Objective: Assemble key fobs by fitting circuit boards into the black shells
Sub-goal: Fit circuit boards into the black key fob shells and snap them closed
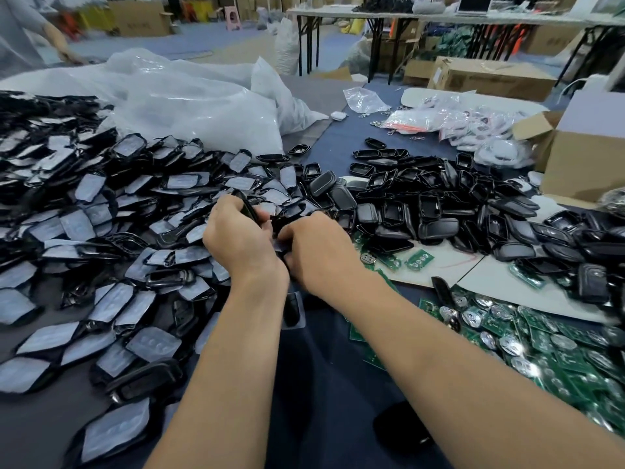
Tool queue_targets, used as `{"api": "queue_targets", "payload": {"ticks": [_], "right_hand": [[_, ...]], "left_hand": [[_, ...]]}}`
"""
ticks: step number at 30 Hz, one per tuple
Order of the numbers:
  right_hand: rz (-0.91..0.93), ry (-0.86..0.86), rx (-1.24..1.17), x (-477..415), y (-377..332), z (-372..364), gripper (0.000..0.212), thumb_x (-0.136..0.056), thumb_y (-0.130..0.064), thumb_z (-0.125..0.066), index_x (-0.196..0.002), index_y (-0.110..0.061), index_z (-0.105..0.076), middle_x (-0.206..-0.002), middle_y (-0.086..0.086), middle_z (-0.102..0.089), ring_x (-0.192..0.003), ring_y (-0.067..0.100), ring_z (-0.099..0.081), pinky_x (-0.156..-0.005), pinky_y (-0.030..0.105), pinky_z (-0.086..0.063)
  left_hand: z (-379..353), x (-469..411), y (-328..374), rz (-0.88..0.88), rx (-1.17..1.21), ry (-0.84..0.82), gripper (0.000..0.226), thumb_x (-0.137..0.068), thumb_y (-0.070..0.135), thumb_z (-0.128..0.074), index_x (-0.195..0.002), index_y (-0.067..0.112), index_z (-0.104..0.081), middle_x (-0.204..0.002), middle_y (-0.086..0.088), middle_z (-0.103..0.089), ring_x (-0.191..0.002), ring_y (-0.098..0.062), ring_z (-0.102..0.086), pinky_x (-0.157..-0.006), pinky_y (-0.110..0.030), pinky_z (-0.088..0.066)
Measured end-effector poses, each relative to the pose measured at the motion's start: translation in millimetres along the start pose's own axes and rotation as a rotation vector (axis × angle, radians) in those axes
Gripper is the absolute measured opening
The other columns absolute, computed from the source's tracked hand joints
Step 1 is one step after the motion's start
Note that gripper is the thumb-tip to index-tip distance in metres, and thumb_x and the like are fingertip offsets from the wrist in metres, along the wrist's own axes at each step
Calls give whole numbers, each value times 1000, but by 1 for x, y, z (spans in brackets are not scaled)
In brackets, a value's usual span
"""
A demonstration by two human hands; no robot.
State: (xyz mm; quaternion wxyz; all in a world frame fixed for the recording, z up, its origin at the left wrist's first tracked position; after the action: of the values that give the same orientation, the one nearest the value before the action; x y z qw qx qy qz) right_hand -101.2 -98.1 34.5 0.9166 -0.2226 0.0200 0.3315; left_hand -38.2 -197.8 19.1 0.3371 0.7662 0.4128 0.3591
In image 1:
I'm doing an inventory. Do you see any person's left hand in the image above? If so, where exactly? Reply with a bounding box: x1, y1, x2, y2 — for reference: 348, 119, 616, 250
203, 195, 291, 289

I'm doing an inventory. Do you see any person's right hand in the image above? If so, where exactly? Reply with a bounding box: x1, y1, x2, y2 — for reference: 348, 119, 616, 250
278, 212, 367, 304

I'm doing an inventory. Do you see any pile of black shell halves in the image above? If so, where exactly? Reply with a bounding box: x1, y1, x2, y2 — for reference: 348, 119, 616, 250
303, 136, 548, 260

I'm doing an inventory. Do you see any pile of shells with pads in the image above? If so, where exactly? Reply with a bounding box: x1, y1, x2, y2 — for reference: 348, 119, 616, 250
0, 91, 314, 465

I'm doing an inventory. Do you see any lone glossy black shell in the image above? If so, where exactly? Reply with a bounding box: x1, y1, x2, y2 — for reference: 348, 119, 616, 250
373, 400, 436, 453

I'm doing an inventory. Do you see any pile of green circuit boards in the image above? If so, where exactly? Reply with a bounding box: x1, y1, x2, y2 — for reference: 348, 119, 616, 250
346, 229, 625, 436

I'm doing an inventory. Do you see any pile of assembled black fobs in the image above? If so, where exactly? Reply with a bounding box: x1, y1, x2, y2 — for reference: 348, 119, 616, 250
527, 205, 625, 309

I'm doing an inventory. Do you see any person's left forearm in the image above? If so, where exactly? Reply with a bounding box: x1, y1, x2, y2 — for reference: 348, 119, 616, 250
146, 273, 294, 469

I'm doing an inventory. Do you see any person's right forearm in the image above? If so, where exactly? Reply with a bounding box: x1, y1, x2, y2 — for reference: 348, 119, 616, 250
337, 273, 625, 469

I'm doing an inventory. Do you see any black rubber button pad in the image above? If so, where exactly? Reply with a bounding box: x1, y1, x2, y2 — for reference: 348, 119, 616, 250
432, 276, 460, 333

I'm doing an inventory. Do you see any clear bag with red label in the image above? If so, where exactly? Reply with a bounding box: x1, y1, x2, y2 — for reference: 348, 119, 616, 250
376, 109, 445, 135

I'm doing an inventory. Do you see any small crumpled clear plastic bag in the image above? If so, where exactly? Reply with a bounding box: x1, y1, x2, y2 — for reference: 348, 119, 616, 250
344, 87, 392, 115

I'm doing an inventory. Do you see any large white plastic bag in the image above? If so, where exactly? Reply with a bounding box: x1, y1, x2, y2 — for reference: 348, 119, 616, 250
0, 48, 328, 157

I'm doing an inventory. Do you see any white sack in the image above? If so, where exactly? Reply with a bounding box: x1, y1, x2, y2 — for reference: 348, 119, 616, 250
271, 19, 302, 77

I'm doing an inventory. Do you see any heap of clear parts bags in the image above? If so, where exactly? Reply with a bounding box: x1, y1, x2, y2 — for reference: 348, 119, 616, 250
434, 102, 536, 170

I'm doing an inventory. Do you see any tan cardboard box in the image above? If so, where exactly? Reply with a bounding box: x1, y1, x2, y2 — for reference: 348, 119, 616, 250
107, 0, 175, 37

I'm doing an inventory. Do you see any brown cardboard box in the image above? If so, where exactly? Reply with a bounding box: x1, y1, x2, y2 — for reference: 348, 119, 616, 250
430, 57, 558, 104

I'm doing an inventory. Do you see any heap of black parts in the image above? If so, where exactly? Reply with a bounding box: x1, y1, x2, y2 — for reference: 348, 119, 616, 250
354, 0, 416, 16

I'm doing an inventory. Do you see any large open cardboard box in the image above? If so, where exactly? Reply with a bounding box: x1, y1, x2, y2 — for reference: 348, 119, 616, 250
512, 89, 625, 203

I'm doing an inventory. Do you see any clear bag of metal parts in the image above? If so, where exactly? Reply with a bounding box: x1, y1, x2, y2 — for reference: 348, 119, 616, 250
598, 187, 625, 216

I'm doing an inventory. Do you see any long white table top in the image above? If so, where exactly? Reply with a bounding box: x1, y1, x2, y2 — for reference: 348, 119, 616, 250
286, 7, 625, 28

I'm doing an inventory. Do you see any black metal table frame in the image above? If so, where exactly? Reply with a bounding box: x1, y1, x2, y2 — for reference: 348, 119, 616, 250
293, 14, 421, 84

